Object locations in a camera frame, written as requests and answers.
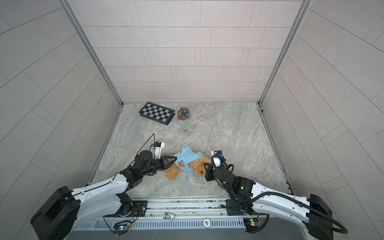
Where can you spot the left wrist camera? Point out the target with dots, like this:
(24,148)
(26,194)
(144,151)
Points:
(158,147)

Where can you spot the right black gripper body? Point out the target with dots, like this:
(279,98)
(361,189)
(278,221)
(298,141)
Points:
(211,175)

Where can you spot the bag of colourful pieces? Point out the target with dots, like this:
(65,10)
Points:
(183,114)

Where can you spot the silver metal clip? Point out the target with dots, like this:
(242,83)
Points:
(168,216)

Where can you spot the black white chessboard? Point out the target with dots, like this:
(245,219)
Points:
(157,113)

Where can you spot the circuit board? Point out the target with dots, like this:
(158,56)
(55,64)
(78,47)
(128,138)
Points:
(123,225)
(251,225)

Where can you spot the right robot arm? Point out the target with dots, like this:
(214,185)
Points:
(252,198)

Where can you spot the small green pieces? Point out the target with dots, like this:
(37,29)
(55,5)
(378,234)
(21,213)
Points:
(188,127)

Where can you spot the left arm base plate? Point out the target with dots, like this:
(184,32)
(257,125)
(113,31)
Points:
(134,209)

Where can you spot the light blue bear hoodie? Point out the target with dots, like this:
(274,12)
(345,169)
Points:
(185,157)

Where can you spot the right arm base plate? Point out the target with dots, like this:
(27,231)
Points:
(235,210)

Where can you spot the left circuit board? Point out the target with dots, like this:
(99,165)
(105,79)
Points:
(123,225)

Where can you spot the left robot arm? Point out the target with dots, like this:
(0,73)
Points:
(68,209)

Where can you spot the right circuit board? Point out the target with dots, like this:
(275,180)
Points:
(251,225)

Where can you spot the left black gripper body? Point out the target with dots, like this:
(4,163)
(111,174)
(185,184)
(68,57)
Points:
(154,165)

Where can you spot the brown teddy bear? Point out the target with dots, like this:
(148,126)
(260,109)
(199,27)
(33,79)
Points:
(193,169)

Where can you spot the aluminium mounting rail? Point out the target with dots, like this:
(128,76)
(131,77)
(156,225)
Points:
(181,207)

